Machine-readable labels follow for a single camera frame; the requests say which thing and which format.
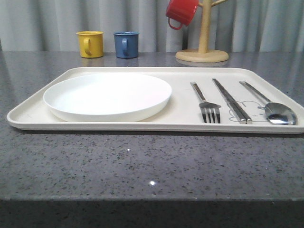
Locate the silver metal spoon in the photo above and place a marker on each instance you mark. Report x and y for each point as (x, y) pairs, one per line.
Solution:
(276, 113)

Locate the white round plate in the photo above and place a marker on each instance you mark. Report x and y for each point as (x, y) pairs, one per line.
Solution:
(108, 97)

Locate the silver metal fork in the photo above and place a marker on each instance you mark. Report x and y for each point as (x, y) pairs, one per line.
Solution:
(210, 112)

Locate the grey curtain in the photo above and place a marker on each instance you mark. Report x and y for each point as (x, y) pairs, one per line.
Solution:
(235, 25)

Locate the red mug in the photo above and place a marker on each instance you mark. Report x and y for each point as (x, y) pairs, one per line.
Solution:
(182, 11)

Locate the yellow mug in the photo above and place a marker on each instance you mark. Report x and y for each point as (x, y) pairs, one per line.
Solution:
(90, 44)

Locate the blue mug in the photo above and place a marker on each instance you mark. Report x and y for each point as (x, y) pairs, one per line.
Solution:
(126, 44)

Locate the cream rabbit serving tray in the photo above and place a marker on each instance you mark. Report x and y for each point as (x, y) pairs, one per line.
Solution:
(182, 113)

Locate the wooden mug tree stand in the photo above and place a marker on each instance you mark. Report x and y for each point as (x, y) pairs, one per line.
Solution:
(203, 54)

